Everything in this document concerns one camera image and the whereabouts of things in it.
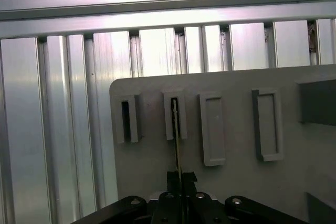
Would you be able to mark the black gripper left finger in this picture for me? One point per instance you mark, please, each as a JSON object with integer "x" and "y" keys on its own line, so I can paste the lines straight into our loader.
{"x": 170, "y": 208}

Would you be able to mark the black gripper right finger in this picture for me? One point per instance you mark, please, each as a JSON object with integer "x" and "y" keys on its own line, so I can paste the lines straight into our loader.
{"x": 191, "y": 208}

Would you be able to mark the grey parts rack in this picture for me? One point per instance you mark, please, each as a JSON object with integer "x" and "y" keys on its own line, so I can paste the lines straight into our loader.
{"x": 236, "y": 182}

